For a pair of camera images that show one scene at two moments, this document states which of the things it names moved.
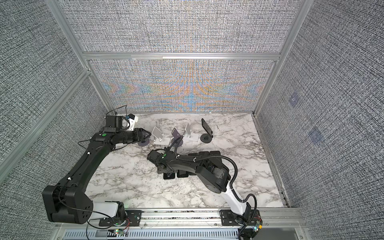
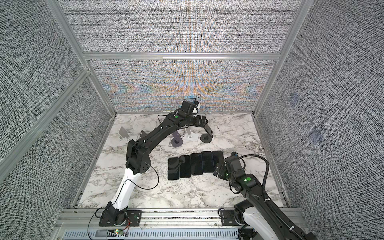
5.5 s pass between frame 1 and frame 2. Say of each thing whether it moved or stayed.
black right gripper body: moved
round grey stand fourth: stayed
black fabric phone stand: stayed
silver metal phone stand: stayed
